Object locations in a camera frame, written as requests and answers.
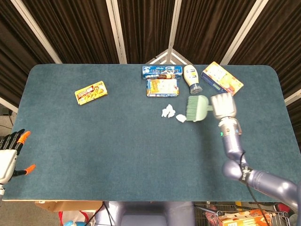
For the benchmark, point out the orange printed carton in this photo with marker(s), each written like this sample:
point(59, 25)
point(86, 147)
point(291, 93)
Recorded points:
point(244, 219)

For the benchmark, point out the yellow red snack box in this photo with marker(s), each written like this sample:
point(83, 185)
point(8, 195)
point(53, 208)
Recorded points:
point(91, 92)

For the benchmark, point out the white screen stand foot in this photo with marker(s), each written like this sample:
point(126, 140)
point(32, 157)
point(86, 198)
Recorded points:
point(168, 57)

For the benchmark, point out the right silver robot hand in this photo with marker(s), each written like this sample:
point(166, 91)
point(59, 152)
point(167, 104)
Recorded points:
point(223, 106)

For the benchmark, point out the brown curtain panel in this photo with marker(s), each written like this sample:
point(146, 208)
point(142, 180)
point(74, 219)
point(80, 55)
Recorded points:
point(75, 30)
point(282, 42)
point(16, 58)
point(147, 26)
point(209, 28)

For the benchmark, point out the purple-grey robot torso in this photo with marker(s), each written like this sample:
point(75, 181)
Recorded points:
point(145, 213)

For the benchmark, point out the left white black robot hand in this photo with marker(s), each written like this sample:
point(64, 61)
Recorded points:
point(7, 162)

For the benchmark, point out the white red bag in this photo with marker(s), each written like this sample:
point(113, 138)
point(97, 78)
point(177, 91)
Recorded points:
point(75, 217)

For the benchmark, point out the blue Oreo cookie box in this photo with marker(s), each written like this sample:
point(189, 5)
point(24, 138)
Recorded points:
point(162, 71)

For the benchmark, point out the white screen frame post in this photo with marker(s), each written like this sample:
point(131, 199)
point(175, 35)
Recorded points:
point(37, 33)
point(244, 30)
point(116, 30)
point(174, 28)

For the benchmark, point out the right purple-grey robot arm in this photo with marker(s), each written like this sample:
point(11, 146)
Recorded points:
point(237, 150)

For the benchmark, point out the large blue yellow box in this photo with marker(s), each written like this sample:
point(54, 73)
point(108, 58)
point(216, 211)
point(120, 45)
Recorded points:
point(222, 77)

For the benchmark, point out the large white tissue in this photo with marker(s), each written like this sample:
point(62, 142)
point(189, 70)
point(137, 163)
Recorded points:
point(168, 110)

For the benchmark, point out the yellow blue biscuit pack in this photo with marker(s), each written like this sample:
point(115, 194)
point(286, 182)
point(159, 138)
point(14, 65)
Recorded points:
point(162, 87)

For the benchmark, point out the white mayonnaise squeeze bottle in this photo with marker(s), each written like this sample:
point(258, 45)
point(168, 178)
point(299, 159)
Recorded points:
point(192, 77)

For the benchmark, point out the small white tissue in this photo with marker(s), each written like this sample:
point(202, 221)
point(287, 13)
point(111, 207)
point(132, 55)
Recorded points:
point(180, 118)

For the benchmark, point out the brown cardboard box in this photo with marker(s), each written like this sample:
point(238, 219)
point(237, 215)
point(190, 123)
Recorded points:
point(70, 205)

